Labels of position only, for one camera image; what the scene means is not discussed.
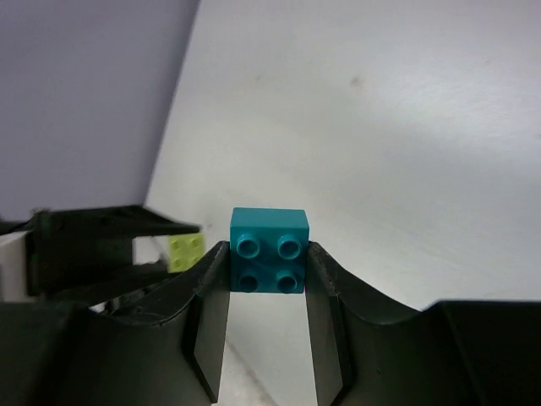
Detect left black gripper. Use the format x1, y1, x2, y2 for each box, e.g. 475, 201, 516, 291
25, 206, 201, 303

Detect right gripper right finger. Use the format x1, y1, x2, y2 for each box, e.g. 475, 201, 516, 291
305, 243, 540, 405

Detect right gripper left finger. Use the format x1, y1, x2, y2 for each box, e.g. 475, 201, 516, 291
1, 241, 230, 405

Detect yellow-green square lego brick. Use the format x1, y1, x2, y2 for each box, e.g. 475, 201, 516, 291
168, 232, 206, 273

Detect teal square lego brick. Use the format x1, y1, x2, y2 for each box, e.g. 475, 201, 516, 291
230, 207, 309, 294

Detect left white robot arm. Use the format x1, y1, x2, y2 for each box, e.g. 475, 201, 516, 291
1, 206, 205, 302

